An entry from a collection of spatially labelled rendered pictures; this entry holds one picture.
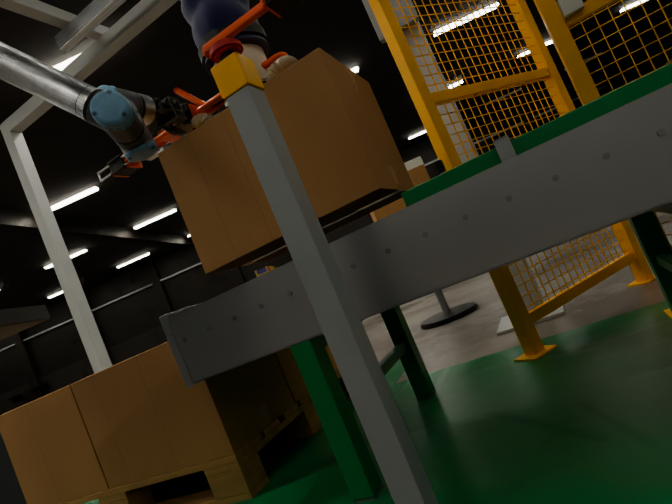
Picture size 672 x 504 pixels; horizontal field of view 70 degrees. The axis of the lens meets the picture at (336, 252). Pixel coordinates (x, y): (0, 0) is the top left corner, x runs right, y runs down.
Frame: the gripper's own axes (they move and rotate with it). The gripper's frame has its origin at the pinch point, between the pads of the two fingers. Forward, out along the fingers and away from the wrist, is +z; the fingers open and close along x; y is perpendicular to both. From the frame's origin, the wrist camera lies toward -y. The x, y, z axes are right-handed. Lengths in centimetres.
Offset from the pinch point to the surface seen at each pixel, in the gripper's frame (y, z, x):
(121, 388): -52, -19, -75
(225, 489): -25, -19, -116
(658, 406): 96, -19, -121
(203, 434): -25, -19, -98
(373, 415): 50, -52, -96
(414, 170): 33, 158, -25
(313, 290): 48, -52, -70
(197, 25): 24.2, -9.9, 18.6
